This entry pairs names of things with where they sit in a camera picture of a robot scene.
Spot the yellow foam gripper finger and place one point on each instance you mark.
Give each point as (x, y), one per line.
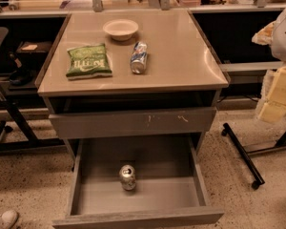
(272, 105)
(264, 36)

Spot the silver redbull can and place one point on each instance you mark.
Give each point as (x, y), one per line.
(127, 177)

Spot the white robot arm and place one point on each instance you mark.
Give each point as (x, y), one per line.
(278, 46)

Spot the grey top drawer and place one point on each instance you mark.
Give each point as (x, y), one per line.
(128, 123)

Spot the grey drawer cabinet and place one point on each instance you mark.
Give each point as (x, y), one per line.
(131, 72)

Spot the blue pepsi can lying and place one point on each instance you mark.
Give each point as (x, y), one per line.
(139, 58)

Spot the open grey middle drawer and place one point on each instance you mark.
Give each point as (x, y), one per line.
(169, 191)

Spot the black wheeled stand leg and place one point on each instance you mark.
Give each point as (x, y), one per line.
(227, 130)

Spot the white paper bowl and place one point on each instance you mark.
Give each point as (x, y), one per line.
(120, 29)

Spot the green chip bag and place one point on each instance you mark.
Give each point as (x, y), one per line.
(88, 61)

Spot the white sneaker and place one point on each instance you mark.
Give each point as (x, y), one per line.
(8, 219)

